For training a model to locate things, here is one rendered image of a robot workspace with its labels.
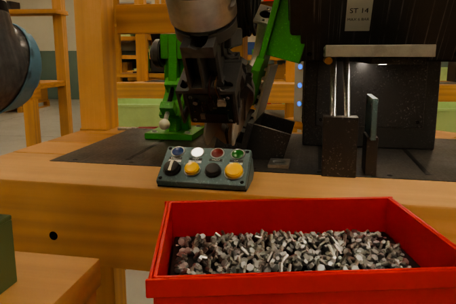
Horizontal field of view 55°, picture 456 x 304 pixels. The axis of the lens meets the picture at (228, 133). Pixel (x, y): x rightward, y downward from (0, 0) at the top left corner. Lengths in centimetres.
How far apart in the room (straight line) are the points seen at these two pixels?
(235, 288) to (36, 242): 52
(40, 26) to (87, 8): 1105
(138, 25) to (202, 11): 101
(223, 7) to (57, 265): 38
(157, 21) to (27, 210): 79
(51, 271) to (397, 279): 40
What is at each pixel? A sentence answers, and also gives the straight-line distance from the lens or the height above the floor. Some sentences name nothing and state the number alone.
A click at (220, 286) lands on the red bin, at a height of 91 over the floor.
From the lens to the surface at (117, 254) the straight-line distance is 79.
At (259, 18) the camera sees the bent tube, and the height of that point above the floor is 119.
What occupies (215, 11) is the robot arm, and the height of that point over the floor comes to 116.
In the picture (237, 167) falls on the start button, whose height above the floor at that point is 94.
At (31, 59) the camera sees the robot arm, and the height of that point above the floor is 111.
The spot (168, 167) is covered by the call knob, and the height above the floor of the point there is 93.
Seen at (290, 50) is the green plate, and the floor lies 112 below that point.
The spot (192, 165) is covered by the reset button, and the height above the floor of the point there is 94.
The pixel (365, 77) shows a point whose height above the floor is 106.
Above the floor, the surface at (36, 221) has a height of 83.
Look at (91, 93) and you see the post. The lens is 143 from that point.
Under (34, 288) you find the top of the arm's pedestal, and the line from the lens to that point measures 57.
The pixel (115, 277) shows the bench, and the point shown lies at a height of 38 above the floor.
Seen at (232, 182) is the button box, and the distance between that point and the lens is 69.
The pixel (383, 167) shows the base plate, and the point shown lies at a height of 90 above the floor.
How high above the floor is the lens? 111
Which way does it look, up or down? 10 degrees down
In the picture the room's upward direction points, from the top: straight up
